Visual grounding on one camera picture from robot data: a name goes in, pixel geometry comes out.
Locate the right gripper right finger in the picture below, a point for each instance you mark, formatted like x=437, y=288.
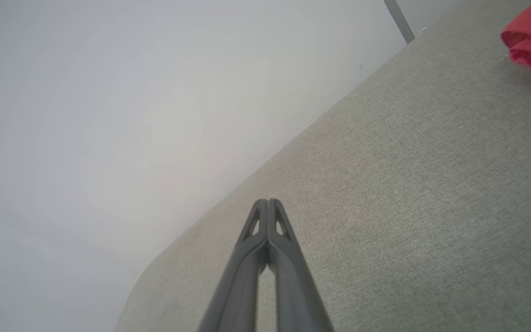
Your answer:
x=297, y=295

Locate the grey metal bar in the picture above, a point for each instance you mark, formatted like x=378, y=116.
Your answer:
x=399, y=20

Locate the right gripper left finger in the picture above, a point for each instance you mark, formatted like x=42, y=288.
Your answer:
x=238, y=295

